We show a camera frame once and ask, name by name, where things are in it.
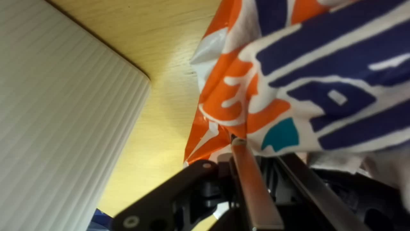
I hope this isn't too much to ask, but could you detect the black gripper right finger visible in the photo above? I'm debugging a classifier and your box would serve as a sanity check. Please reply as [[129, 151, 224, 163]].
[[274, 154, 410, 231]]

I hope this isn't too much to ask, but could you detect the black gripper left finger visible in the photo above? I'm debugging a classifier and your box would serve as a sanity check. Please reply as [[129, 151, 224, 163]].
[[111, 138, 284, 231]]

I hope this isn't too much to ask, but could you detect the pink printed cloth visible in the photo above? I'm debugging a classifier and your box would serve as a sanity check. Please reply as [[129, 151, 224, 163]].
[[199, 0, 410, 210]]

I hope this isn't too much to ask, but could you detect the white orange plastic bag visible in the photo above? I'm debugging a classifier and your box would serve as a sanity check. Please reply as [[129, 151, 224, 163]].
[[184, 0, 260, 164]]

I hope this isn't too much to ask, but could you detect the blue box on floor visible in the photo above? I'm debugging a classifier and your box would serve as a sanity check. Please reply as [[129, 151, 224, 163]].
[[87, 209, 112, 231]]

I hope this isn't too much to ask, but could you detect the white plastic box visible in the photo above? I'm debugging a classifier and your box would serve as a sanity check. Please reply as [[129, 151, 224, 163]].
[[0, 0, 150, 231]]

